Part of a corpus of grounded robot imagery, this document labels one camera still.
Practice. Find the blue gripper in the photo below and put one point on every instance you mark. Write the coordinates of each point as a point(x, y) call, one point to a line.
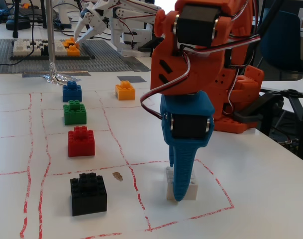
point(187, 125)

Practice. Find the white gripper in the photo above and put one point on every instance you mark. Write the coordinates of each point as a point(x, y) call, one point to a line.
point(93, 20)

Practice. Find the white brick block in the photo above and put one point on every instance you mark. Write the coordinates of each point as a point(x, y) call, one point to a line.
point(193, 189)

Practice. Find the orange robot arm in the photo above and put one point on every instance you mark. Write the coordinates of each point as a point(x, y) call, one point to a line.
point(203, 64)

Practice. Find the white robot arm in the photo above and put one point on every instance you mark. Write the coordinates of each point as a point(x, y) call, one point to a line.
point(131, 30)

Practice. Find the blue brick block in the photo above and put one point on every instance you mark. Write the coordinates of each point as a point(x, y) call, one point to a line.
point(71, 93)

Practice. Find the yellow brick block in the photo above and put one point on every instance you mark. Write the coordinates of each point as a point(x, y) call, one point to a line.
point(126, 92)

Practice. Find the green brick block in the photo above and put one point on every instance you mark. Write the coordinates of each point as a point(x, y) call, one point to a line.
point(75, 113)

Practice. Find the black brick block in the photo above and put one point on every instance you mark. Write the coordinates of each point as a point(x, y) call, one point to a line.
point(89, 196)

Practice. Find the red brick block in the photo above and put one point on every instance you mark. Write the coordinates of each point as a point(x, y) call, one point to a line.
point(81, 144)

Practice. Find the grey studded baseplate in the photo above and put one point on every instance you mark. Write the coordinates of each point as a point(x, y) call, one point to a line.
point(104, 57)

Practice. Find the metal pole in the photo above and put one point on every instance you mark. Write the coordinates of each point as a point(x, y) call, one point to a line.
point(51, 32)

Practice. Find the aluminium foil sheet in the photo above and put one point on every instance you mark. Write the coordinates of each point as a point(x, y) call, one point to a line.
point(59, 78)

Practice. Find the black table clamp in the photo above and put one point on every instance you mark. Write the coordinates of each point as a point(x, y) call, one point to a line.
point(265, 104)

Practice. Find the blue chair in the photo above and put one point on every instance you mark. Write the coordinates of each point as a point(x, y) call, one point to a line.
point(283, 44)

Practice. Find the white black orange brick wall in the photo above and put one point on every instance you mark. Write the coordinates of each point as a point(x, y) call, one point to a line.
point(22, 48)

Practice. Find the grey duct tape strip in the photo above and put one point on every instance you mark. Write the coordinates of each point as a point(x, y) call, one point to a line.
point(34, 74)

